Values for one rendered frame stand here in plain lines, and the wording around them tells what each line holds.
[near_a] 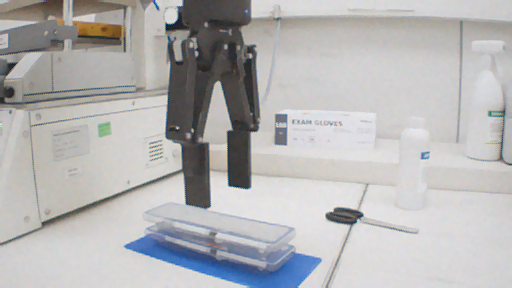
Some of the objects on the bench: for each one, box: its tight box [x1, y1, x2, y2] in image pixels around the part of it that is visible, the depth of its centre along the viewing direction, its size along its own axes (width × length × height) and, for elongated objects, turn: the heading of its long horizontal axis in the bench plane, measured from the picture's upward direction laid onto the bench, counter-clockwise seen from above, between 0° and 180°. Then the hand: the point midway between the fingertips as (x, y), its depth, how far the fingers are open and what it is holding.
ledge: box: [209, 132, 512, 194], centre depth 90 cm, size 30×84×4 cm, turn 69°
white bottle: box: [395, 118, 431, 211], centre depth 64 cm, size 5×5×14 cm
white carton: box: [275, 109, 377, 150], centre depth 98 cm, size 12×23×7 cm, turn 73°
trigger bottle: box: [464, 40, 508, 161], centre depth 79 cm, size 9×8×25 cm
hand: (219, 173), depth 47 cm, fingers open, 8 cm apart
